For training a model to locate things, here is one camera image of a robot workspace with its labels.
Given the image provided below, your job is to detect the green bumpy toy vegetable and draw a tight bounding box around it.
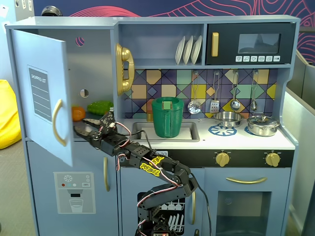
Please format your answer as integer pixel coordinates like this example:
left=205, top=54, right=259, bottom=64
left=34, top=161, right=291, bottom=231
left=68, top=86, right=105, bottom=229
left=87, top=100, right=114, bottom=116

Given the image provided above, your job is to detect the white toy plate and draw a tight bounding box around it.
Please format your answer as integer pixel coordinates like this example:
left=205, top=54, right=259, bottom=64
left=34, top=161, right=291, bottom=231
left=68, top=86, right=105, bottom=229
left=175, top=36, right=186, bottom=65
left=191, top=35, right=203, bottom=65
left=183, top=35, right=194, bottom=65

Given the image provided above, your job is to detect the yellow bean bag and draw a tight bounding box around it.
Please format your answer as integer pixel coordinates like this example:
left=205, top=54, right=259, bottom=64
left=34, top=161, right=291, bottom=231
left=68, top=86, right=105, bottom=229
left=0, top=79, right=22, bottom=150

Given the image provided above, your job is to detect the orange toy fruit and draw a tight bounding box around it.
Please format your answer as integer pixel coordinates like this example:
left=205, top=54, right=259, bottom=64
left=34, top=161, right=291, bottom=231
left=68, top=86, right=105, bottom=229
left=71, top=106, right=86, bottom=122

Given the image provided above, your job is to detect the blue dishwasher door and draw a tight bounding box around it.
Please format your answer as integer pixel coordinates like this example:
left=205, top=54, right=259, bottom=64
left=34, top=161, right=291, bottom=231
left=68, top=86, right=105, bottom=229
left=120, top=167, right=205, bottom=236

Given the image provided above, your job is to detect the metal skimmer spoon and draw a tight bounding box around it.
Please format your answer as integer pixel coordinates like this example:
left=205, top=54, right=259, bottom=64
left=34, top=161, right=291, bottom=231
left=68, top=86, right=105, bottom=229
left=187, top=71, right=202, bottom=115

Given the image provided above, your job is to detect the grey locker with stickers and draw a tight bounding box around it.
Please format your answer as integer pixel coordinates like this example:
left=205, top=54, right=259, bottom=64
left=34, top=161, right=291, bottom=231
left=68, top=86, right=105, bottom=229
left=14, top=0, right=34, bottom=22

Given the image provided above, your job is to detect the metal slotted spatula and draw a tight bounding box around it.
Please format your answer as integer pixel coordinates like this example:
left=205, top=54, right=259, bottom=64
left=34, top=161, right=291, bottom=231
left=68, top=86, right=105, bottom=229
left=210, top=71, right=220, bottom=114

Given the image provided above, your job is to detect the blue oven door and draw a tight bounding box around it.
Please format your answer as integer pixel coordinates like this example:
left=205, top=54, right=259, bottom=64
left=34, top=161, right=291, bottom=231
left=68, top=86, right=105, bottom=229
left=203, top=167, right=291, bottom=236

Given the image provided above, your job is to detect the steel frying pan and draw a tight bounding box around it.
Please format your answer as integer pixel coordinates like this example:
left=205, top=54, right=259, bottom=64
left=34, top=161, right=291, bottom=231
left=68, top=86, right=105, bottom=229
left=198, top=111, right=244, bottom=128

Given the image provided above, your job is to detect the steel pot with lid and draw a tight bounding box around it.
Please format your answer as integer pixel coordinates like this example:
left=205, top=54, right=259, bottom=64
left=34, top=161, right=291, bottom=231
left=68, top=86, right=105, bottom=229
left=247, top=113, right=281, bottom=137

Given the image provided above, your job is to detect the blue toy kitchen unit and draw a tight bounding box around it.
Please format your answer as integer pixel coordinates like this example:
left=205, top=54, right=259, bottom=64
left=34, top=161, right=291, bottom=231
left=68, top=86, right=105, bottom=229
left=4, top=15, right=301, bottom=236

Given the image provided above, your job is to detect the metal ladle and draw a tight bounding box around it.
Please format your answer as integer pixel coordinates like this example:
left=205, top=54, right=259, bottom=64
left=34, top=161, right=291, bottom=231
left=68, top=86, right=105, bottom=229
left=230, top=70, right=241, bottom=111

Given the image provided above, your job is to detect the gold microwave handle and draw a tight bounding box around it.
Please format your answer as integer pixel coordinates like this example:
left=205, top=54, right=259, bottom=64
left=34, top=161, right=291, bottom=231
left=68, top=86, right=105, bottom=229
left=211, top=32, right=219, bottom=58

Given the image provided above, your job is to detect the green plastic pitcher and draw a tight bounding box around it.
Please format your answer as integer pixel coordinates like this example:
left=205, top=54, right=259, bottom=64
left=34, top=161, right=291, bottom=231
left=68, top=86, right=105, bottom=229
left=151, top=96, right=185, bottom=138

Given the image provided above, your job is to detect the black toy microwave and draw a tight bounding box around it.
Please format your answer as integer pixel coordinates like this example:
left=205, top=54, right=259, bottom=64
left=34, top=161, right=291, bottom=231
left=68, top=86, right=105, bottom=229
left=206, top=23, right=296, bottom=65

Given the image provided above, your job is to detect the gold stove knob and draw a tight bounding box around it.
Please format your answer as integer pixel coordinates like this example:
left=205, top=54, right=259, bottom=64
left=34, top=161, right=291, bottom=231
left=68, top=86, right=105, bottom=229
left=265, top=152, right=281, bottom=167
left=215, top=151, right=231, bottom=167

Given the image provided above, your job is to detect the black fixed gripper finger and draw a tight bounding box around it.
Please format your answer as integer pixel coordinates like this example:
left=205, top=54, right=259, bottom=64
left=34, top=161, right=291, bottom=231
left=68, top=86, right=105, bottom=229
left=73, top=124, right=99, bottom=146

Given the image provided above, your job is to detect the grey partition panel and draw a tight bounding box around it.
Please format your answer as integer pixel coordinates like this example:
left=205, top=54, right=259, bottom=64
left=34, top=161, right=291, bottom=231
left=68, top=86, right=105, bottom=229
left=283, top=49, right=315, bottom=236

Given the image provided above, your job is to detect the gold oven door handle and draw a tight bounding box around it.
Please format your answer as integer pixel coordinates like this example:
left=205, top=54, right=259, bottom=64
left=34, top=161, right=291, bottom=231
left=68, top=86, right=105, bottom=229
left=225, top=176, right=268, bottom=184

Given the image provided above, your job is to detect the gold curved door handle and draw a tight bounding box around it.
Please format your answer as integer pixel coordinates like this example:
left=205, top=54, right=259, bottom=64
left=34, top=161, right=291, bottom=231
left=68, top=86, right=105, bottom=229
left=52, top=99, right=67, bottom=148

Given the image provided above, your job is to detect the grey toy sink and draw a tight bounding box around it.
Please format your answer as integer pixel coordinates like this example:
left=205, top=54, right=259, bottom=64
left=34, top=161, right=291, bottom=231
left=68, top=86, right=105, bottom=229
left=130, top=120, right=200, bottom=143

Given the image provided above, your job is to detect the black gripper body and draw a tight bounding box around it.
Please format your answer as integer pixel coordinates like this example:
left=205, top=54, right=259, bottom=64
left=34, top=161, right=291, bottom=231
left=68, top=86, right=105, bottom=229
left=94, top=109, right=131, bottom=157

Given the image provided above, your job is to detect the gold toy telephone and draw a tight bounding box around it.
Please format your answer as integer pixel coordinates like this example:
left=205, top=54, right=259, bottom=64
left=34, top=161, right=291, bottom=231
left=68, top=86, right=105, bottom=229
left=115, top=43, right=135, bottom=96

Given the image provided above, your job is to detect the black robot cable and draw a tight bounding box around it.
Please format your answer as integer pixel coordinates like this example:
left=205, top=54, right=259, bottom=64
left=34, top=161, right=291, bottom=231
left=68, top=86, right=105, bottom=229
left=196, top=183, right=213, bottom=236

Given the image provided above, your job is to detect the blue shopping list cabinet door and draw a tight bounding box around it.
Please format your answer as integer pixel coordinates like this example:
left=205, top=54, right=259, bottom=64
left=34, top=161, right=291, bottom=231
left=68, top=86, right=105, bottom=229
left=11, top=29, right=74, bottom=167

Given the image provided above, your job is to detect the blue ice dispenser fridge door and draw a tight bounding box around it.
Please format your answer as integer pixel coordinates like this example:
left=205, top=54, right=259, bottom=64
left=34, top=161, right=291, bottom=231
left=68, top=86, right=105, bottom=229
left=26, top=141, right=119, bottom=236

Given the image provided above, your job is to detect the black round helmet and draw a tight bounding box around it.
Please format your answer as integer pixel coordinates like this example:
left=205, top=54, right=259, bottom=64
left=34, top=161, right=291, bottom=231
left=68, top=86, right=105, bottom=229
left=41, top=6, right=61, bottom=17

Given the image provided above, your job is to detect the gold straight fridge door handle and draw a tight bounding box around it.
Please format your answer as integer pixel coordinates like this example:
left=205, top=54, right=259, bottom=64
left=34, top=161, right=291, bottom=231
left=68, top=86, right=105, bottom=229
left=103, top=156, right=110, bottom=192

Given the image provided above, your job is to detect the gold dishwasher door handle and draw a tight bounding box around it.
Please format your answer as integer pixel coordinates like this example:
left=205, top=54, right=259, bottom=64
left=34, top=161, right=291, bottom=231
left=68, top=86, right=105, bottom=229
left=191, top=190, right=196, bottom=225

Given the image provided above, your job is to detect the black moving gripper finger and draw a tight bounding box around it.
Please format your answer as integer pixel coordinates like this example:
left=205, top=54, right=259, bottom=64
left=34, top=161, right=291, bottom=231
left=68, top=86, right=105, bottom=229
left=82, top=118, right=107, bottom=129

